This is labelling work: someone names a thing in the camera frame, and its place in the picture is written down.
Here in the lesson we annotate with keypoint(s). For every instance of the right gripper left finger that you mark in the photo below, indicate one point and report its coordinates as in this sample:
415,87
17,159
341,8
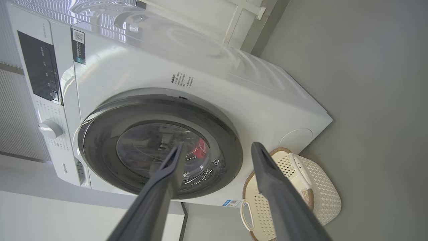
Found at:
150,207

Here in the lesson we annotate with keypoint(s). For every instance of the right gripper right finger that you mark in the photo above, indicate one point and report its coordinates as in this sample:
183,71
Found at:
281,207

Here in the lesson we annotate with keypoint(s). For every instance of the red and white garment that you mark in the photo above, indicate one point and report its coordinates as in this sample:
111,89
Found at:
200,149

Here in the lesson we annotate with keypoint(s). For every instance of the washing machine glass door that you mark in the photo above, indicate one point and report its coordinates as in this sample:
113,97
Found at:
100,144

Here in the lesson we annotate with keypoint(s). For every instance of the printed product label sticker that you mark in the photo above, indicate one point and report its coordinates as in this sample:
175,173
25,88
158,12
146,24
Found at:
306,197

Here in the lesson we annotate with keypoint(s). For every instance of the cream perforated laundry basket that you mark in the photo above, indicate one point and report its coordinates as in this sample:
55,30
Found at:
322,194

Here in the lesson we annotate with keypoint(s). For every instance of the white front-load washing machine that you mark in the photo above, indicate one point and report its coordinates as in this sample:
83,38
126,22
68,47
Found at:
240,100

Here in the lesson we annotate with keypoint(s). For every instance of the white washing machine control knob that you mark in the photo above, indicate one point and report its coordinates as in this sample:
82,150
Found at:
50,129

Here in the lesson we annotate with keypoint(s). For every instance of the dark washing machine display panel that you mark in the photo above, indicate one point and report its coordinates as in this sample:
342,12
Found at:
38,67

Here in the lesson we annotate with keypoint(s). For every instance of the blue energy label sticker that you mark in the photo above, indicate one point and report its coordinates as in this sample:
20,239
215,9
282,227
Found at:
232,203

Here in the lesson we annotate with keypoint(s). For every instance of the round white filter cover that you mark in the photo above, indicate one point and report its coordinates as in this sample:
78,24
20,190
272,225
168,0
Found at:
296,140

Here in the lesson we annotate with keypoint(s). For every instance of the QR code sticker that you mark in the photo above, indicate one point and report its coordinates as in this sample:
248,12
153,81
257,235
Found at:
78,47

